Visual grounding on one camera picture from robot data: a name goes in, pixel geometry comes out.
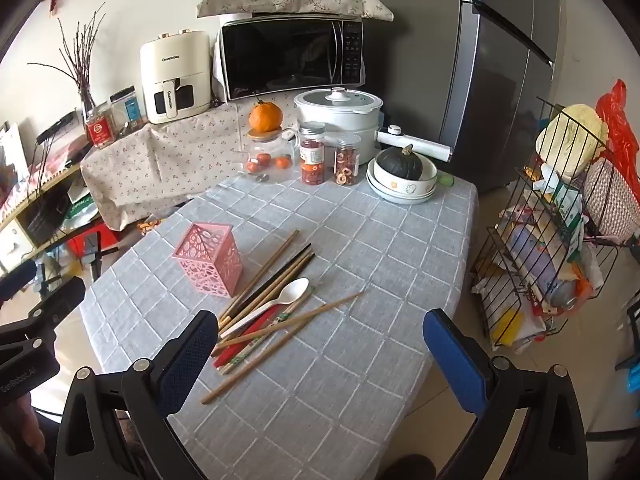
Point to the black microwave oven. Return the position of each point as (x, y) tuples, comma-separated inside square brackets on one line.
[(280, 55)]

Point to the floral cabinet cover cloth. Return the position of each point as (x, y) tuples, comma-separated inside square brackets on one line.
[(165, 160)]

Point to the glass vase with dry twigs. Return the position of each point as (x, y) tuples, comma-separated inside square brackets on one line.
[(87, 100)]

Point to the spray can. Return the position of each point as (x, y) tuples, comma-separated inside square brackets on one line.
[(570, 297)]

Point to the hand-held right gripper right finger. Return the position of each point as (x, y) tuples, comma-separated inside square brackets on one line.
[(452, 360)]

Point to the small orange fruit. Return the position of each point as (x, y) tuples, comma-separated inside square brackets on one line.
[(283, 162), (257, 165)]

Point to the pink woven mesh bag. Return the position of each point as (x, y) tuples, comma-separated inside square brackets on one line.
[(612, 200)]

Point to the black power strip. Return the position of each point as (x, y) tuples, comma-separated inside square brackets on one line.
[(55, 127)]

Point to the jar of dried fruit rings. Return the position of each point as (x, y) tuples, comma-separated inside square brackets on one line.
[(346, 162)]

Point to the yellow packet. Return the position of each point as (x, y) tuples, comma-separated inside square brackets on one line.
[(510, 327)]

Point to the grey refrigerator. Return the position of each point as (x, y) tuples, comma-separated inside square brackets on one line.
[(450, 60)]

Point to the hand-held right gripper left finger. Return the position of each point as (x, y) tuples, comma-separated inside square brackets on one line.
[(187, 355)]

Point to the dark green squash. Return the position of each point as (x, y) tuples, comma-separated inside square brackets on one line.
[(397, 162)]

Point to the cream air fryer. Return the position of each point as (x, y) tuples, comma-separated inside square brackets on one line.
[(175, 60)]

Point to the pink lattice utensil holder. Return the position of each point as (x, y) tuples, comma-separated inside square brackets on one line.
[(210, 265)]

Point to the red plastic spoon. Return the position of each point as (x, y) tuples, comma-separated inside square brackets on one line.
[(250, 329)]

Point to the red plastic bag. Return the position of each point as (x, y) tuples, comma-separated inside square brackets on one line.
[(620, 120)]

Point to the printed light bamboo chopstick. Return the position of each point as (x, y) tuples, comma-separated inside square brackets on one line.
[(250, 367), (325, 306), (280, 321)]

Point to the small green cap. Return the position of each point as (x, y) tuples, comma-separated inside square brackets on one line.
[(445, 179)]

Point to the large orange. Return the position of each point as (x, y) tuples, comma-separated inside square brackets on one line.
[(265, 116)]

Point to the plain wooden chopstick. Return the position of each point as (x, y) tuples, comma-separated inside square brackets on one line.
[(280, 276), (260, 274)]

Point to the white bowl with dark rim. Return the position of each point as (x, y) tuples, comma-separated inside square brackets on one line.
[(405, 185)]

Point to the white plastic spoon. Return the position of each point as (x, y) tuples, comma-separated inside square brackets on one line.
[(295, 287)]

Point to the wooden shelf unit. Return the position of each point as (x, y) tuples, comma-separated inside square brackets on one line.
[(30, 195)]

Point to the grey checked tablecloth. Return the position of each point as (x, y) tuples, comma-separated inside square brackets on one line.
[(350, 260)]

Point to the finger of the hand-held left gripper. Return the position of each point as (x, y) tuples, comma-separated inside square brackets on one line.
[(62, 297), (17, 277)]

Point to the blue label clear container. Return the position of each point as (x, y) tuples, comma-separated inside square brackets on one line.
[(127, 107)]

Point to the green and white bag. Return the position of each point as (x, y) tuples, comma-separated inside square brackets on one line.
[(80, 207)]

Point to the dark brown chopstick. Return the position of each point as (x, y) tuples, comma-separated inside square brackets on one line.
[(300, 267), (295, 259)]

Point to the pale cabbage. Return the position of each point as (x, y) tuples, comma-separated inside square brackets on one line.
[(565, 135)]

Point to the red label glass jar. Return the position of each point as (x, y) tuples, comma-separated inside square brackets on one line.
[(100, 127)]

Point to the lavender packet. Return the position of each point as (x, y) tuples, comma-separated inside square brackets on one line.
[(535, 260)]

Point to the white rice cooker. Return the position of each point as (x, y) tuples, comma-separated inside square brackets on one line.
[(345, 120)]

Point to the red box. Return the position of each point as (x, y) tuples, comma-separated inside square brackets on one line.
[(80, 242)]

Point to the jar of red berries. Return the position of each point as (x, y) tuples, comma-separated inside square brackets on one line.
[(312, 157)]

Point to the white wrap roll dispenser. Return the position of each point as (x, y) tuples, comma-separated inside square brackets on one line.
[(425, 147)]

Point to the glass jar with bamboo lid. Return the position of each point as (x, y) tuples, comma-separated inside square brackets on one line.
[(267, 147)]

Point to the black tripod stand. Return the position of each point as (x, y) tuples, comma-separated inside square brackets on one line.
[(92, 255)]

